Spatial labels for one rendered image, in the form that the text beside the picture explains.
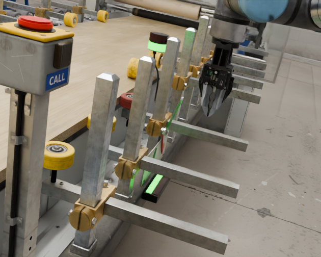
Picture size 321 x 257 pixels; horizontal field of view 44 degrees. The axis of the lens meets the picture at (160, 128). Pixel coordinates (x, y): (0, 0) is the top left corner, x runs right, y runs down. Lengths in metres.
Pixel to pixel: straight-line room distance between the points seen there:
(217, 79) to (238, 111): 2.62
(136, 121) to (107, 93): 0.28
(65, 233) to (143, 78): 0.47
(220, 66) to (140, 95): 0.21
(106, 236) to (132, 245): 1.13
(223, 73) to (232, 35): 0.09
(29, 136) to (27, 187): 0.07
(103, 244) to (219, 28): 0.58
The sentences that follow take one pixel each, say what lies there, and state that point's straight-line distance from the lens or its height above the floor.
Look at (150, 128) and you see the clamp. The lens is 1.26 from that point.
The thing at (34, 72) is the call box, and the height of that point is 1.18.
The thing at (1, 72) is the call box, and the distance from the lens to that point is 0.50.
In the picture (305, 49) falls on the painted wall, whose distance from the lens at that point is 9.90.
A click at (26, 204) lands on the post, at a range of 0.58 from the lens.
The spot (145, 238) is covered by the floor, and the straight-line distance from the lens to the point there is 2.18.
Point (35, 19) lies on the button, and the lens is 0.51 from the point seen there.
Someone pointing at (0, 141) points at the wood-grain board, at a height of 0.90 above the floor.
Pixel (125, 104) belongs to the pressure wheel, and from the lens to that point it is 1.32.
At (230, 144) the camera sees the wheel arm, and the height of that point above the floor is 0.84.
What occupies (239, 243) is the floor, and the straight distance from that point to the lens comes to 2.35.
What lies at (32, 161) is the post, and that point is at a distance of 0.55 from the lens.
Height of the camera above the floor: 1.31
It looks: 21 degrees down
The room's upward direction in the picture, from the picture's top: 12 degrees clockwise
